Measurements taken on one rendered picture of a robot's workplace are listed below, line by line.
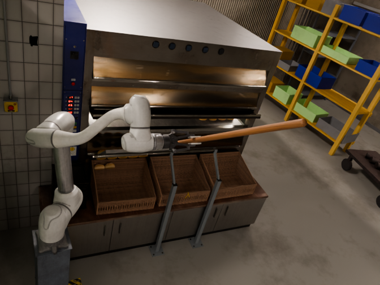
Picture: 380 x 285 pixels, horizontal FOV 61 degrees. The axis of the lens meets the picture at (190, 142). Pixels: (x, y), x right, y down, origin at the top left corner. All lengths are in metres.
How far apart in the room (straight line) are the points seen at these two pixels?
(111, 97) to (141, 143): 1.38
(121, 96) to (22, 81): 0.79
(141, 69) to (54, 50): 0.71
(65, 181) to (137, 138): 0.76
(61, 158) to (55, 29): 1.02
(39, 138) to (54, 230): 0.64
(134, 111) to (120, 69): 1.27
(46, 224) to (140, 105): 1.00
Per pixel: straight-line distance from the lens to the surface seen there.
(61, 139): 1.83
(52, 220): 2.19
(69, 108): 2.92
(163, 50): 2.90
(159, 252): 3.66
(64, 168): 2.17
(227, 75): 3.30
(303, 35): 7.26
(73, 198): 2.30
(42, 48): 2.72
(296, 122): 1.18
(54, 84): 2.84
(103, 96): 2.94
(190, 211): 3.43
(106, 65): 2.83
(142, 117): 1.61
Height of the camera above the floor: 2.87
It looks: 32 degrees down
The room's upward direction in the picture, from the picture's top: 16 degrees clockwise
